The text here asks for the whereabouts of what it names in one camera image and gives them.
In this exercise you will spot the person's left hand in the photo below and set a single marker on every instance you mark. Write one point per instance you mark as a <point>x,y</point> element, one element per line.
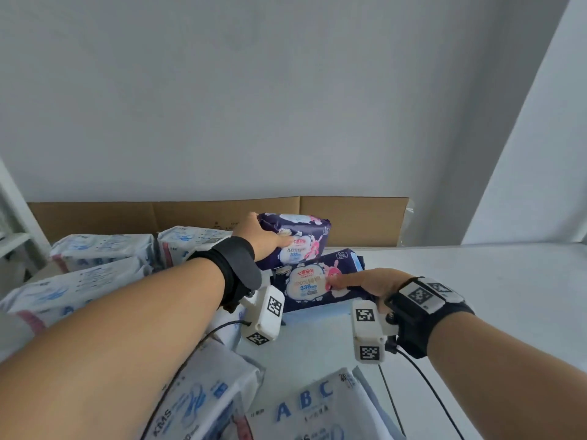
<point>261,238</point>

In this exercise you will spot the white marker plate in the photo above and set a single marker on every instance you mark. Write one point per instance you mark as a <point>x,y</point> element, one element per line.
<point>424,295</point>

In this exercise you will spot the person's left forearm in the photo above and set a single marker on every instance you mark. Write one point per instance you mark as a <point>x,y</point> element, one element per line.
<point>105,352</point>

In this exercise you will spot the white metal shelf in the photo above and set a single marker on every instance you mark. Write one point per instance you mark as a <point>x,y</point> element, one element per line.
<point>19,210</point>
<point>481,270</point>

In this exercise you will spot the person's right forearm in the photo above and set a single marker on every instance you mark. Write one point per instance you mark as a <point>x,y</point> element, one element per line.
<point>504,389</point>

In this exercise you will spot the person's right hand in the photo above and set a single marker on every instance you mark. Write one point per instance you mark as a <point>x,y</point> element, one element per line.
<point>371,281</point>

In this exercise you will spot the white blue ABC packs group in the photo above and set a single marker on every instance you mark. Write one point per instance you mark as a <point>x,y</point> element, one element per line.
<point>101,252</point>

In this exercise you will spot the brown cardboard sheet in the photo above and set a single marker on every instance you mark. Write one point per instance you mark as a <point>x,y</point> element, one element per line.
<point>357,219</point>

